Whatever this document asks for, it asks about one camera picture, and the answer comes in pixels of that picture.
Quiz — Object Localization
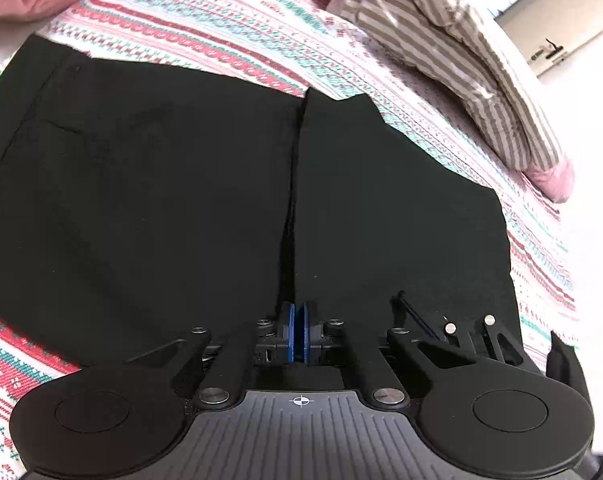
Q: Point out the black pants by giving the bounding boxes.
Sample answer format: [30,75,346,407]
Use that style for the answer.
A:
[0,36,521,365]

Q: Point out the white door with handle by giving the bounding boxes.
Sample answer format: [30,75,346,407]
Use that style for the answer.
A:
[497,0,603,76]

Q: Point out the patterned bed sheet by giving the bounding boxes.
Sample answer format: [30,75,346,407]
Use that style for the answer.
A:
[0,0,597,479]

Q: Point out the striped beige folded bedding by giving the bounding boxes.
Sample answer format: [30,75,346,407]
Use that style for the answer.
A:
[329,0,562,170]

